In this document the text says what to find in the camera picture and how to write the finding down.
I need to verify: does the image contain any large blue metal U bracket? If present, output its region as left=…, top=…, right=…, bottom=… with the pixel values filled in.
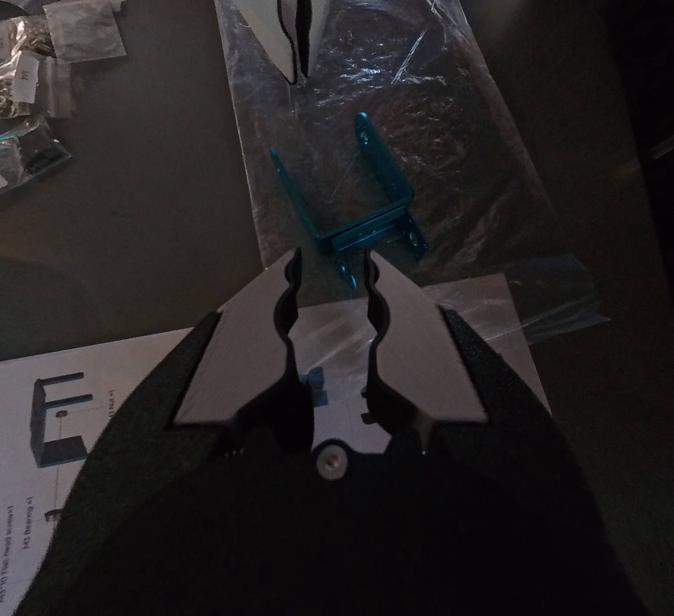
left=270, top=113, right=415, bottom=255

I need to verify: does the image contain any white printed instruction sheet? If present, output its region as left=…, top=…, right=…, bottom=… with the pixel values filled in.
left=0, top=279, right=554, bottom=616

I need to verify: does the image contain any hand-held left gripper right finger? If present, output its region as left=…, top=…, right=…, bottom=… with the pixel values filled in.
left=363, top=249, right=490, bottom=440

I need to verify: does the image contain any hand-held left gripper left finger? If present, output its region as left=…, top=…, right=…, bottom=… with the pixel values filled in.
left=171, top=247, right=315, bottom=452

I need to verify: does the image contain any pile of small screw bags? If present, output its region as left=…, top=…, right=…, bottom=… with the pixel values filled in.
left=0, top=0, right=130, bottom=196

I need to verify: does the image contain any small blue flanged metal bracket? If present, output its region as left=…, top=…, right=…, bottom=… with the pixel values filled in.
left=332, top=210, right=430, bottom=292

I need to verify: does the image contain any clear plastic bag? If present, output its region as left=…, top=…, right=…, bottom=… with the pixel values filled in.
left=210, top=0, right=612, bottom=344

